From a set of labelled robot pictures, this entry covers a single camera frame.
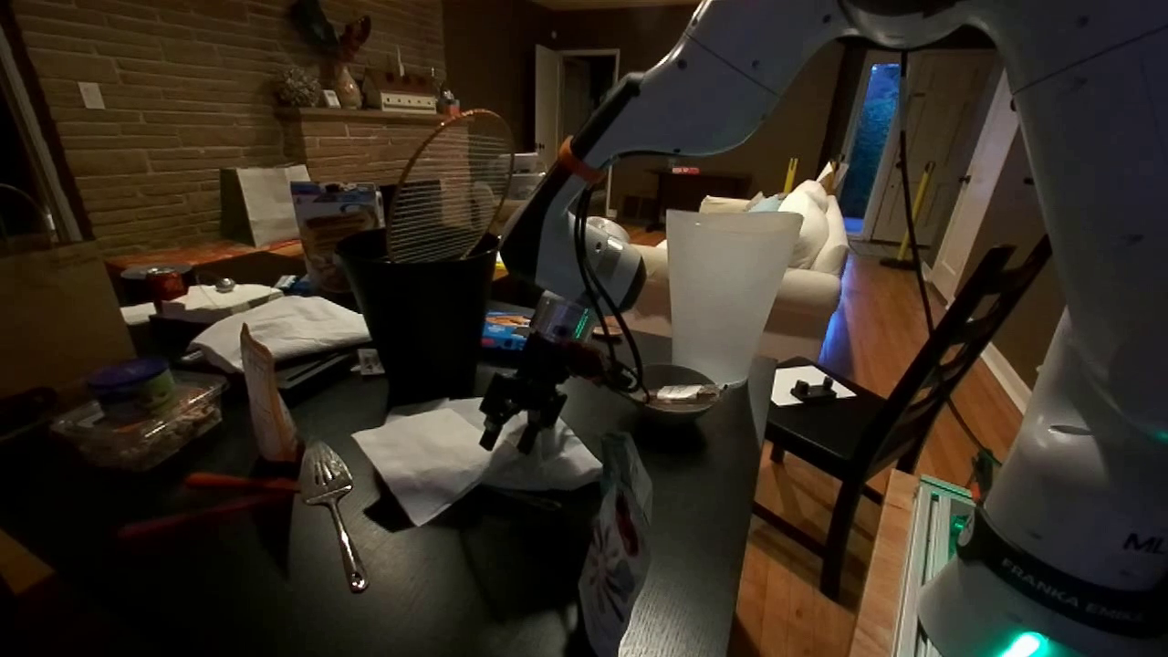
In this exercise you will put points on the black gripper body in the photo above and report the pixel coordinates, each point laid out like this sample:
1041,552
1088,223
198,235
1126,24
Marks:
547,369

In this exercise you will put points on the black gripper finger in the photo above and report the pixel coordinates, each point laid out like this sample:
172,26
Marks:
538,427
499,420

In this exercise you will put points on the white cloth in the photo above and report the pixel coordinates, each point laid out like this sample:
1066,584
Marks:
566,460

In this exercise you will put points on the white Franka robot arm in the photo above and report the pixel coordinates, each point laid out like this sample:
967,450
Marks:
1098,368

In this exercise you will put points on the white paper tissue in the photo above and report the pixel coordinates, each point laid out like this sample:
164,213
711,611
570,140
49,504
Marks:
422,460

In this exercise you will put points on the grey bowl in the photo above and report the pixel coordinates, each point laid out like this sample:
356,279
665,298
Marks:
703,386

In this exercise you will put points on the blue flat packet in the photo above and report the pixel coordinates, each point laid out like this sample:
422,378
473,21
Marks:
504,325

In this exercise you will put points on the black plastic bin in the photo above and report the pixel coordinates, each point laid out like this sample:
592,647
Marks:
424,316

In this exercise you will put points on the small plastic snack packet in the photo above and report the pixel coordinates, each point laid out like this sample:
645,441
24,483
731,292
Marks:
616,549

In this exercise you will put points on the translucent plastic pitcher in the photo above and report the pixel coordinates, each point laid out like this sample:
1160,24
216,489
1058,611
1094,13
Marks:
731,292

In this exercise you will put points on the white paper stack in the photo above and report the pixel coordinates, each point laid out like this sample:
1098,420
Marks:
286,325

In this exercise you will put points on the white paper sheet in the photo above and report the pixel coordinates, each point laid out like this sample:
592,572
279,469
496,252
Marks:
789,396

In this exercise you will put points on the white and blue snack bag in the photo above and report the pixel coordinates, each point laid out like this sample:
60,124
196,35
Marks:
333,222

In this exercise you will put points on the orange stick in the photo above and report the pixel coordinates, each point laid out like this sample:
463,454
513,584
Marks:
238,483
196,518

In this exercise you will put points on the white sofa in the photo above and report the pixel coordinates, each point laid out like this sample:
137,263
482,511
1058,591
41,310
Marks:
814,243

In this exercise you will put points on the brick mantel shelf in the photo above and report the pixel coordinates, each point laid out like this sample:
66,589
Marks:
366,114

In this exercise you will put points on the wooden brick bench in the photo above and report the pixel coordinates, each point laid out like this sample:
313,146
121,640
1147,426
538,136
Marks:
205,257

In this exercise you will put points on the clear plastic food container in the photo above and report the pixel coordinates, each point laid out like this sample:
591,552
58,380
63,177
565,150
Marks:
147,434

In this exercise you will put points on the black wooden chair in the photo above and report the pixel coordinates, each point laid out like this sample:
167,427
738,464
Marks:
901,413

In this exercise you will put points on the blue lidded jar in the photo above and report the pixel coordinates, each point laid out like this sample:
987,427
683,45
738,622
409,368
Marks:
134,389

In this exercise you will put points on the vase with dried plants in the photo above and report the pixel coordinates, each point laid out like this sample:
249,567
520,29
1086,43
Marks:
330,60

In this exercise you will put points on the brown cardboard box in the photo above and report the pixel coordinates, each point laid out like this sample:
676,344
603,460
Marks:
49,318

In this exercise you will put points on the white hallway door frame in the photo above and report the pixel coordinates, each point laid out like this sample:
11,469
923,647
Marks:
542,97

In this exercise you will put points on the leaning white picture frame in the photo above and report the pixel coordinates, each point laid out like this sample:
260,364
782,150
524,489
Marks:
272,206

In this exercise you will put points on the wooden robot mount board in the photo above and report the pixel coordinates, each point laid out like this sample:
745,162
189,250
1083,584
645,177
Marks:
886,567

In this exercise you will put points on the white light switch plate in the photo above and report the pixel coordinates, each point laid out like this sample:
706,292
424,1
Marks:
92,97

